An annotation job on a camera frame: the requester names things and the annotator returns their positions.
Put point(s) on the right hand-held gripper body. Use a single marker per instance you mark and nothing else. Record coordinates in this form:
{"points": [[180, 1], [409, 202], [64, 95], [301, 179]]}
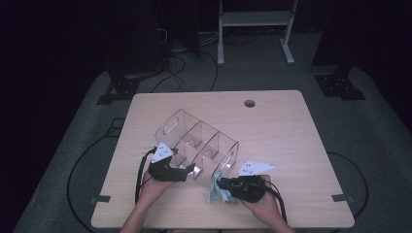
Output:
{"points": [[247, 189]]}

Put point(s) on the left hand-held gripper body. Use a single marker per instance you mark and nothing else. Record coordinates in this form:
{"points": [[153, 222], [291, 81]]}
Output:
{"points": [[163, 170]]}

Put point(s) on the light blue cleaning cloth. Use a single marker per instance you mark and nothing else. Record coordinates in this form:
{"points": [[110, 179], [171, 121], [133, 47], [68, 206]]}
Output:
{"points": [[217, 194]]}

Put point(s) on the clear acrylic divider organizer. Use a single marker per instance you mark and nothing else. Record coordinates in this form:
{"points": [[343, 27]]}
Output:
{"points": [[197, 145]]}

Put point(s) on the person's left hand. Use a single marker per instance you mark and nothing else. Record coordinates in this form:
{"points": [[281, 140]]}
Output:
{"points": [[154, 191]]}

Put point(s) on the person's right hand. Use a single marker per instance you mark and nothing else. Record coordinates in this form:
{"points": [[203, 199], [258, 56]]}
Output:
{"points": [[264, 207]]}

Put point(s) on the black tape strip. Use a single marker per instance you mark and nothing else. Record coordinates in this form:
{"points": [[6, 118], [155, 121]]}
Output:
{"points": [[104, 198], [339, 197]]}

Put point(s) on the black stand base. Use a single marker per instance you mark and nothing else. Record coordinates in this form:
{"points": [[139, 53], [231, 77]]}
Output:
{"points": [[120, 89], [340, 85]]}

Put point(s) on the white metal stand frame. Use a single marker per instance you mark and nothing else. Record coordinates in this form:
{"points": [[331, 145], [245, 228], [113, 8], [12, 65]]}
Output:
{"points": [[256, 19]]}

